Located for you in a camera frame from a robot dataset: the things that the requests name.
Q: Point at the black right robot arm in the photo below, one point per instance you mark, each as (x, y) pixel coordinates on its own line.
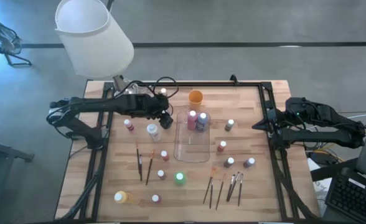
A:
(313, 137)

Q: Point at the orange plastic cup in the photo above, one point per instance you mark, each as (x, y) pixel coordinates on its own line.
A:
(195, 99)

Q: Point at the small black clamp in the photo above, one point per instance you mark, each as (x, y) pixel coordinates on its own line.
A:
(233, 79)

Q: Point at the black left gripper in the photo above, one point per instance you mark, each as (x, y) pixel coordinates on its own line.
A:
(162, 109)

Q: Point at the black furniture leg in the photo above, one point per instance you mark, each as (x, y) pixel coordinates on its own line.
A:
(8, 152)

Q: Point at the short brush silver ferrule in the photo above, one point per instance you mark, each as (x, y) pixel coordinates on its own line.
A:
(211, 194)

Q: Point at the black computer keyboard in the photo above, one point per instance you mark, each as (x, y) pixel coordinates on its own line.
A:
(351, 199)

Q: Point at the small grey paint bottle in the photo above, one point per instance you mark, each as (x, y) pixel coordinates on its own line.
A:
(229, 125)

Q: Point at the black side desk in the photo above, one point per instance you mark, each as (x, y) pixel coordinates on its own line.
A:
(332, 170)

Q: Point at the small red-orange paint bottle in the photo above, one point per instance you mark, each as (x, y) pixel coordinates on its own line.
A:
(164, 155)

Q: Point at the small magenta paint bottle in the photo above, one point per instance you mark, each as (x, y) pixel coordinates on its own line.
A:
(156, 199)

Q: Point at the thin brush tan bristles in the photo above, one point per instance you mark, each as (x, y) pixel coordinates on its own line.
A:
(137, 158)

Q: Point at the black brush orange bristles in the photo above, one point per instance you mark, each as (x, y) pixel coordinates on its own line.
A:
(149, 169)

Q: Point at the black metal table frame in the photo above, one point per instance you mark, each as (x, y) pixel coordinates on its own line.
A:
(201, 84)

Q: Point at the fan brush orange bristles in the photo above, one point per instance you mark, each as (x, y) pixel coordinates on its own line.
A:
(208, 186)

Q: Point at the clear plastic bin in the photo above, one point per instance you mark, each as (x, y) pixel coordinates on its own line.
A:
(190, 149)

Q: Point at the black power adapter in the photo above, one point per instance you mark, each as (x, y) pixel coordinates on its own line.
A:
(324, 158)

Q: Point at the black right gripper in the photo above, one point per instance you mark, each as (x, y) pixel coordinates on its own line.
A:
(276, 121)

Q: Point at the black brush silver ferrule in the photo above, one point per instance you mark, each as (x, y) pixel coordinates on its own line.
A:
(140, 169)

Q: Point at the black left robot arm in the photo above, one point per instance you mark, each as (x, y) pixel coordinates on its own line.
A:
(108, 104)

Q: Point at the large green paint bottle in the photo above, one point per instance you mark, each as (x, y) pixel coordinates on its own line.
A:
(180, 179)

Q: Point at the small purple paint bottle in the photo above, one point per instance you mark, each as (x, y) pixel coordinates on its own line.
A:
(248, 163)

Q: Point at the white printed paper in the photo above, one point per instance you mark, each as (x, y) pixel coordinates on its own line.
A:
(321, 189)

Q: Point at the large pink paint bottle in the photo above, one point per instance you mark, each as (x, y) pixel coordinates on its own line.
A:
(191, 123)

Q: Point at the large white paint bottle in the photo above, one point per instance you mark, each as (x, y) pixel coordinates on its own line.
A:
(154, 133)

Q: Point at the large teal paint bottle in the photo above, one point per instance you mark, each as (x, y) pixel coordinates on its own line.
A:
(163, 91)

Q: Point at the small orange paint bottle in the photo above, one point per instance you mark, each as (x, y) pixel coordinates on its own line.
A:
(221, 147)

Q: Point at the large blue paint bottle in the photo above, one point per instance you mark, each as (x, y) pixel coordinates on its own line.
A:
(201, 124)

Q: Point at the large yellow paint bottle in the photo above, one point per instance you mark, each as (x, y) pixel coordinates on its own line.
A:
(124, 198)

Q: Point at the white shade table lamp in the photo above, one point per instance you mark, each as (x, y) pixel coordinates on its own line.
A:
(92, 40)

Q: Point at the small dark brown paint bottle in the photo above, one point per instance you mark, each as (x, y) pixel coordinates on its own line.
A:
(228, 162)

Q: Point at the small pink paint bottle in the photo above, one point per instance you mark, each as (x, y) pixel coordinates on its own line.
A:
(129, 125)

